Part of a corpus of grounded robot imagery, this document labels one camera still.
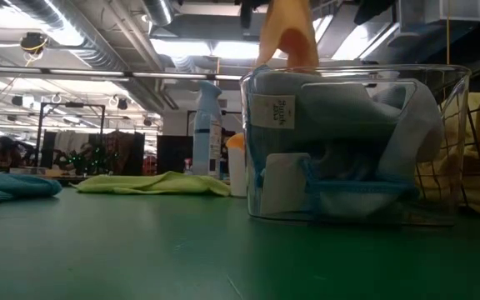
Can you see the orange microfiber towel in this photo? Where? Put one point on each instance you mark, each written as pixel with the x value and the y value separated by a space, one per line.
pixel 236 141
pixel 290 41

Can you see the turquoise microfiber towel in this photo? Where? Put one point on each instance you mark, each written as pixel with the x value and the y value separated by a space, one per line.
pixel 331 108
pixel 11 187

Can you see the pale blue microfiber towel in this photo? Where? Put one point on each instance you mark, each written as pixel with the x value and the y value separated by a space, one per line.
pixel 423 129

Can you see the lime green microfiber towel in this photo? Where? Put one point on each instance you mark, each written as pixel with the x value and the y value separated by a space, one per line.
pixel 152 183

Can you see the ceiling light panel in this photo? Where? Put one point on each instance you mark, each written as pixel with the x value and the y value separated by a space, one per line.
pixel 190 48
pixel 361 41

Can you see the grey ceiling box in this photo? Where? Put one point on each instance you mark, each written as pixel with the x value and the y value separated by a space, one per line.
pixel 440 10

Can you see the clear plastic bin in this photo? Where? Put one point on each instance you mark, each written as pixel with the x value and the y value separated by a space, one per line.
pixel 461 125

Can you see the blue spray bottle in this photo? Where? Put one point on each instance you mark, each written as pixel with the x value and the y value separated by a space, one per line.
pixel 206 133

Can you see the white plastic bin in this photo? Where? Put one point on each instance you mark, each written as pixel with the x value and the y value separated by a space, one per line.
pixel 236 171

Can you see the black partition panel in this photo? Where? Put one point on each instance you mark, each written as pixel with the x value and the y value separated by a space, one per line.
pixel 173 154

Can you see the green table mat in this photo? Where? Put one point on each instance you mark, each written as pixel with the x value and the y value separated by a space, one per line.
pixel 223 250

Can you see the black metal rack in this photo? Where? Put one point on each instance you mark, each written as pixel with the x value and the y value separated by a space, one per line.
pixel 73 104

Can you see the person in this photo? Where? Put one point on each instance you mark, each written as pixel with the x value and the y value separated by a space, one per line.
pixel 6 150

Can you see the smooth silver ceiling duct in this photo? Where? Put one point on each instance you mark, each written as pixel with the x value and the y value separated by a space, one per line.
pixel 158 10

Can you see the silver horizontal frame bar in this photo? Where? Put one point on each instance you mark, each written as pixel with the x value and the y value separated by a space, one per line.
pixel 98 74

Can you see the corrugated silver ceiling duct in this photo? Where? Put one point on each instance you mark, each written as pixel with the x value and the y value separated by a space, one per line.
pixel 77 37

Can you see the black overhead camera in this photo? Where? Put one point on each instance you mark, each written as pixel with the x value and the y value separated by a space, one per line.
pixel 33 41

